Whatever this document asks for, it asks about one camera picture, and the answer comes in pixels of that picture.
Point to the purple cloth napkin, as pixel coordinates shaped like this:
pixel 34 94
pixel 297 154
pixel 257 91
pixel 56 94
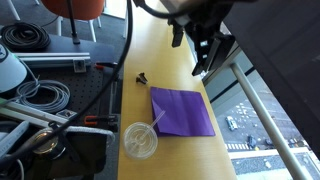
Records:
pixel 183 111

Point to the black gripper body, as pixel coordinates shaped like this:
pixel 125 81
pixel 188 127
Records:
pixel 206 25

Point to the orange chair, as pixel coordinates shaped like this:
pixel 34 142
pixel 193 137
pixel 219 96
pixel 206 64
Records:
pixel 83 8

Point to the clear plastic cup with lid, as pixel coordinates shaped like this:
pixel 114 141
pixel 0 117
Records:
pixel 140 141

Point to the aluminium extrusion bar with bracket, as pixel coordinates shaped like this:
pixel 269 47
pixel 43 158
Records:
pixel 30 113

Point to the gold capped black cylinder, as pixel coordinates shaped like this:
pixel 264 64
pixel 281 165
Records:
pixel 46 144

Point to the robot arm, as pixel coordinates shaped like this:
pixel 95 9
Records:
pixel 190 4

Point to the small metal binder clip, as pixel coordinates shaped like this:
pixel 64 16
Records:
pixel 142 78

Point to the black perforated board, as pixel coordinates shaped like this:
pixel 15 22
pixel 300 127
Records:
pixel 83 90

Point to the black bag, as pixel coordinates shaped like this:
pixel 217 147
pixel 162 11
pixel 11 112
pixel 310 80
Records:
pixel 86 150

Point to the dark window roller shade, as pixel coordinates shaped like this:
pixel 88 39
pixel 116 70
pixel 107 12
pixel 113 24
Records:
pixel 283 50

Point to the orange black bar clamp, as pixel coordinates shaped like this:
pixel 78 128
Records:
pixel 103 65
pixel 100 120

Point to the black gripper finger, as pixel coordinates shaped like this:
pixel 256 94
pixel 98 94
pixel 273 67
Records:
pixel 177 35
pixel 211 56

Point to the white rounded robot base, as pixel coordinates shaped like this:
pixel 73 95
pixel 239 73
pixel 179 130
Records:
pixel 10 71

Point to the grey metal handrail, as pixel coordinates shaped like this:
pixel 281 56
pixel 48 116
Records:
pixel 266 123

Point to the black camera stand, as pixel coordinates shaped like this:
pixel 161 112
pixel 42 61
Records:
pixel 72 23

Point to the clear drinking straw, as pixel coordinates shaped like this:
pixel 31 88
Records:
pixel 156 120

